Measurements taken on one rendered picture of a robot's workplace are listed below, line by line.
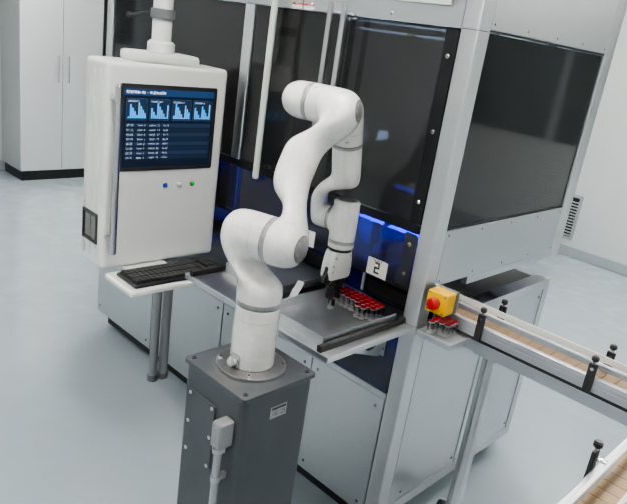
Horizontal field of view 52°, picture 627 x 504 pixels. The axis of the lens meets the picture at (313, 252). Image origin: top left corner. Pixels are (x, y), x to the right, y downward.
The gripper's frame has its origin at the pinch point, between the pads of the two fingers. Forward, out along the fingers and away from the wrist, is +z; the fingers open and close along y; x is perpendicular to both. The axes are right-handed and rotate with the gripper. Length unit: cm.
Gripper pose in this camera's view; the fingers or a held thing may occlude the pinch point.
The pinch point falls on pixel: (332, 292)
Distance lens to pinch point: 211.1
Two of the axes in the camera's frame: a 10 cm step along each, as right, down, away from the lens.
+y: -7.0, 1.4, -7.0
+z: -1.4, 9.4, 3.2
